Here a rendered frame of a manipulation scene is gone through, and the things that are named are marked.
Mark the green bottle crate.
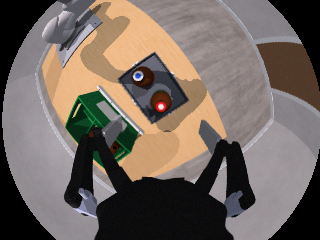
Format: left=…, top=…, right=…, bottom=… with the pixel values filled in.
left=65, top=90, right=139, bottom=168

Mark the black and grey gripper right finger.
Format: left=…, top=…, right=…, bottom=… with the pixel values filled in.
left=177, top=120, right=256, bottom=218

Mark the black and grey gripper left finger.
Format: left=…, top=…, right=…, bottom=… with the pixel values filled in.
left=64, top=115, right=153, bottom=218

